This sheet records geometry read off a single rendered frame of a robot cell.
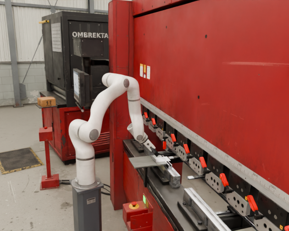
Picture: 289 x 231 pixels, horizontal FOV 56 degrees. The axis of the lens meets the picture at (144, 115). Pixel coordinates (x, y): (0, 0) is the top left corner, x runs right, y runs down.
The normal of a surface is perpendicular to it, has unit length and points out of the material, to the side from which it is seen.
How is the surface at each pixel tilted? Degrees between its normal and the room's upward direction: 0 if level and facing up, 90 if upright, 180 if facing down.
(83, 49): 90
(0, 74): 90
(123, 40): 90
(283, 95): 90
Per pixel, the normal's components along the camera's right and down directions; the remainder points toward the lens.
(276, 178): -0.95, 0.06
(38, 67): 0.53, 0.23
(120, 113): 0.30, 0.25
